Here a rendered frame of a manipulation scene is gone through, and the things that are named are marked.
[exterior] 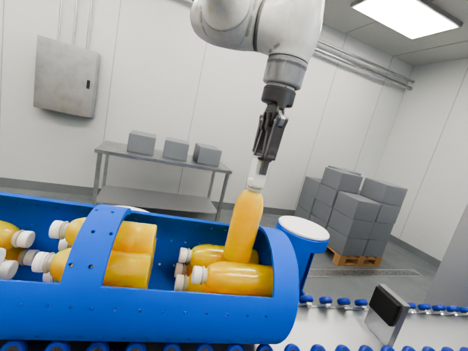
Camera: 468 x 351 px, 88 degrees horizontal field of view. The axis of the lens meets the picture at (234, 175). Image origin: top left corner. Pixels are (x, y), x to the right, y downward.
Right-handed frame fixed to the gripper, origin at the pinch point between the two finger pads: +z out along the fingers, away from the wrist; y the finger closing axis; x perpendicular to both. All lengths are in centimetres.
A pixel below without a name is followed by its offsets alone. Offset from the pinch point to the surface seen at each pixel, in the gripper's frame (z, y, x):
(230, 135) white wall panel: 8, 338, -56
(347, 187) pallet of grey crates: 38, 239, -221
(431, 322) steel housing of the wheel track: 45, 5, -85
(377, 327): 42, -2, -53
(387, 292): 30, 0, -53
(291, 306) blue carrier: 24.8, -15.2, -9.9
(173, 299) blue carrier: 24.8, -15.1, 15.3
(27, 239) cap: 27, 3, 49
